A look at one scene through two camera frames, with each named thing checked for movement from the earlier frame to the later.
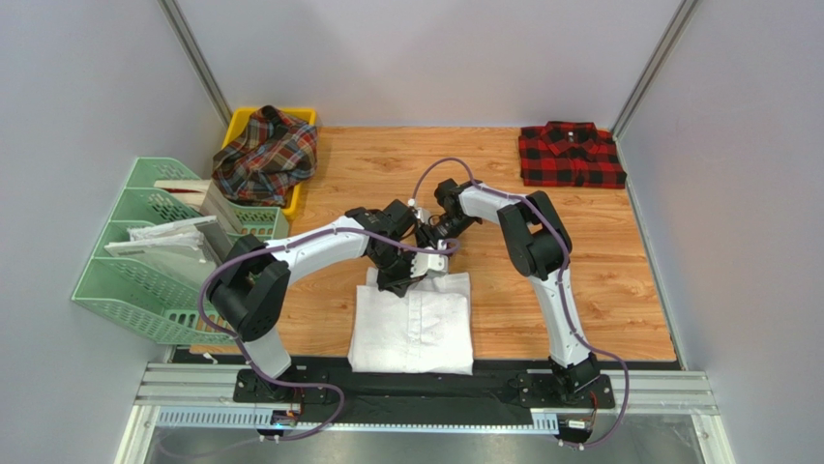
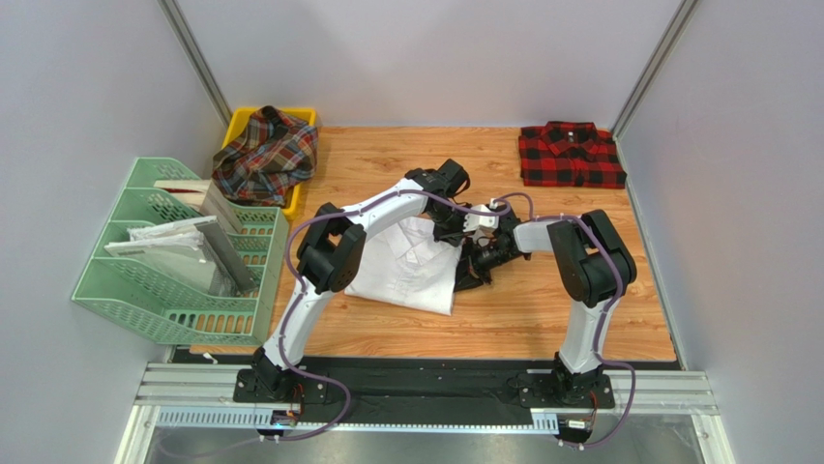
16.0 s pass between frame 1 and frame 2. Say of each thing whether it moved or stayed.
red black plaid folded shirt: stayed
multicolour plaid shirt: stayed
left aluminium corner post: stayed
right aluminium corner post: stayed
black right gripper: moved
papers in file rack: stayed
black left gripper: moved
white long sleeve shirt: moved
